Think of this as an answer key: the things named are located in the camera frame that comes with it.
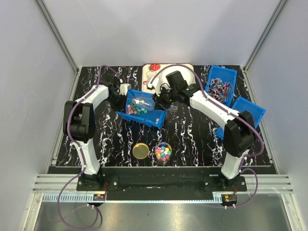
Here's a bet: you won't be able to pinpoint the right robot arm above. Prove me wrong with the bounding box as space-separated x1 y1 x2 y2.
147 71 258 191

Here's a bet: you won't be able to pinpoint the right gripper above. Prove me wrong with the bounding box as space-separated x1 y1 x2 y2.
152 86 178 112

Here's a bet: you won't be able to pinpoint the aluminium front rail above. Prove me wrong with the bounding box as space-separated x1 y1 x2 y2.
33 174 293 204

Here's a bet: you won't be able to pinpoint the strawberry pattern tray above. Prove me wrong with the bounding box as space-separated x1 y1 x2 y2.
141 64 195 94

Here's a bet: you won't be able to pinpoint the clear plastic jar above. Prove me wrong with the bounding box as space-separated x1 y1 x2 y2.
154 142 172 166

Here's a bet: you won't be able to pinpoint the blue bin of lollipops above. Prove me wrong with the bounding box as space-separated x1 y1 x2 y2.
205 65 237 107

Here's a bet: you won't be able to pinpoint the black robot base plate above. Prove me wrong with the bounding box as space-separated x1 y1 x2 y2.
77 167 247 193

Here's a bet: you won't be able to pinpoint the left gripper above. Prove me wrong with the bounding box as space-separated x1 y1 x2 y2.
107 92 128 116

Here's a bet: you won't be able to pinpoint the aluminium corner post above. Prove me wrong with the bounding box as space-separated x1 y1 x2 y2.
243 0 289 71
34 0 79 73

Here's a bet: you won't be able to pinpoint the blue bin of star candies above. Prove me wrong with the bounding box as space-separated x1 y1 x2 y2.
116 89 167 129

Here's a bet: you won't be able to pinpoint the clear drinking glass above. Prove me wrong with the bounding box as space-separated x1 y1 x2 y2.
146 70 156 83

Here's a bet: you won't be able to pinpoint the scooped star candies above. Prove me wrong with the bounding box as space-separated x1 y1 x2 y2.
155 142 172 162

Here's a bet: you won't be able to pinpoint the gold jar lid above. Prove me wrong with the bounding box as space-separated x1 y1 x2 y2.
132 142 149 159

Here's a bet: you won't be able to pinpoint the clear plastic scoop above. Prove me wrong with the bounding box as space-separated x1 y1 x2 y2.
131 96 179 112

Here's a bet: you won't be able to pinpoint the purple cable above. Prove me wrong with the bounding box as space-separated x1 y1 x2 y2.
56 64 123 229
146 64 265 209

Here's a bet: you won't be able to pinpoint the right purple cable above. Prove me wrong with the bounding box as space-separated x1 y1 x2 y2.
146 64 265 209

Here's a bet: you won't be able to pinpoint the right aluminium corner post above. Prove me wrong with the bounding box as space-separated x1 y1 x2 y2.
243 0 289 71

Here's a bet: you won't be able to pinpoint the blue bin of gummy candies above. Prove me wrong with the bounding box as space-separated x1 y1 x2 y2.
231 96 266 129

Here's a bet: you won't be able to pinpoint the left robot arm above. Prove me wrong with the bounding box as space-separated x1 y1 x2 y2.
63 75 131 191

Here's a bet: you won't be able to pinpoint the white plate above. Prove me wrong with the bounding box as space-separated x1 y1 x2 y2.
153 64 195 95

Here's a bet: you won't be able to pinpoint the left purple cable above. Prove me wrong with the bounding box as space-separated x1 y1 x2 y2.
56 64 123 229

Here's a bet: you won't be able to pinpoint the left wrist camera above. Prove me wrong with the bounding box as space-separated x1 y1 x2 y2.
119 83 131 96

